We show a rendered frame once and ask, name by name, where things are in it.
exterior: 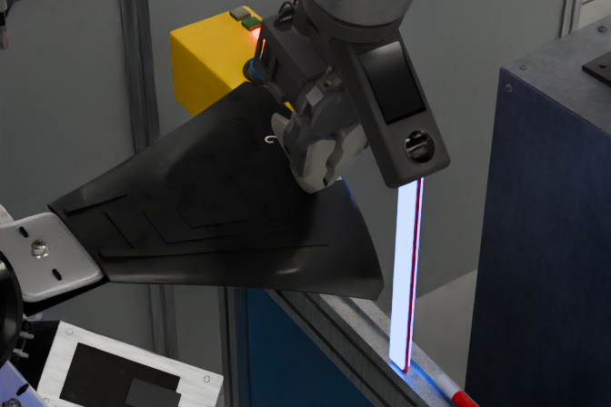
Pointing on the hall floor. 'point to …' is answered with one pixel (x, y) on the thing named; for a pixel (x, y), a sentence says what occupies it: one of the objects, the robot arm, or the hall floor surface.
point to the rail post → (235, 346)
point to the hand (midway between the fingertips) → (320, 186)
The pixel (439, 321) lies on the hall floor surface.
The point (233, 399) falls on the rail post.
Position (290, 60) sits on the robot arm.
